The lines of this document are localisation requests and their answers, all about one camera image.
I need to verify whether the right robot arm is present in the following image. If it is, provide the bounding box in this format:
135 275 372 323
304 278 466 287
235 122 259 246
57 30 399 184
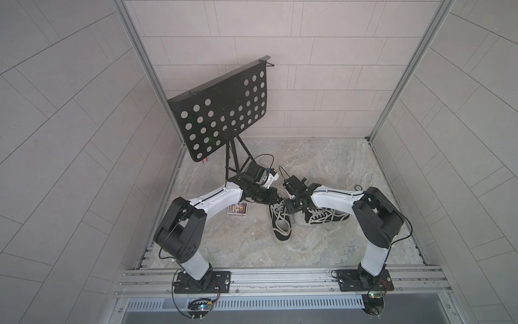
283 175 407 286

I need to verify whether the purple card box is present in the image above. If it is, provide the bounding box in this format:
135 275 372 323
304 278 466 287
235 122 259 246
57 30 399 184
227 202 248 216

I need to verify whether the right green circuit board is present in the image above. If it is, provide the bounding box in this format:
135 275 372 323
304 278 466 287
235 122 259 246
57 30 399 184
362 294 384 317

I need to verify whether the black canvas sneaker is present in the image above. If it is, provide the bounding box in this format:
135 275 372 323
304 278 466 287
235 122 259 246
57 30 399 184
294 208 350 226
269 202 292 245

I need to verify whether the left green circuit board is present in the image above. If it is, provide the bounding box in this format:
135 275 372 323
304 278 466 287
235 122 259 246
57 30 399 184
188 298 217 313

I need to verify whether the green circuit board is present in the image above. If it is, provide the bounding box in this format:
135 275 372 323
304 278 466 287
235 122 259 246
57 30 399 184
188 298 217 313
362 294 384 317

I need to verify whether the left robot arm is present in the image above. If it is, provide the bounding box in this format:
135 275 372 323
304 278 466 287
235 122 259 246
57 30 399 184
154 162 281 283

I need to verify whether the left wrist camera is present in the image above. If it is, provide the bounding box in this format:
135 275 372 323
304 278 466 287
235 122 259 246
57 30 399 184
261 169 279 189

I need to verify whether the black perforated music stand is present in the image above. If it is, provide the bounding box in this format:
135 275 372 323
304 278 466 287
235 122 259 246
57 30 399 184
167 55 273 174

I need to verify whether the aluminium rail frame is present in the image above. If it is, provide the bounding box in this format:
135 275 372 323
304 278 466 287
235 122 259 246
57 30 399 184
113 265 452 298

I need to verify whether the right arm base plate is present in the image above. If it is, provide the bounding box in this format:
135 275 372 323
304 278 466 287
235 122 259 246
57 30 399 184
331 269 394 292

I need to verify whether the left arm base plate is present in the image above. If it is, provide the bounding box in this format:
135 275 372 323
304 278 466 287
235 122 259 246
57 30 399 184
173 270 231 294

